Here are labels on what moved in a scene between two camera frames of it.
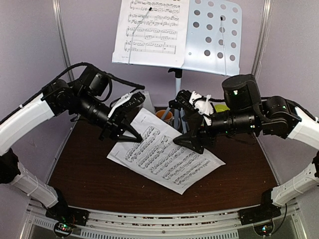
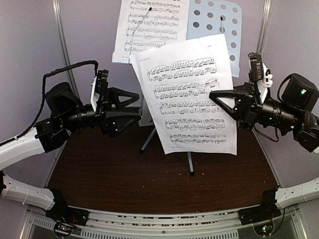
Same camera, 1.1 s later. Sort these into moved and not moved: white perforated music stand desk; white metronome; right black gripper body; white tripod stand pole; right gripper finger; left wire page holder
Moved: white metronome; white tripod stand pole; right black gripper body; right gripper finger
Not moved: white perforated music stand desk; left wire page holder
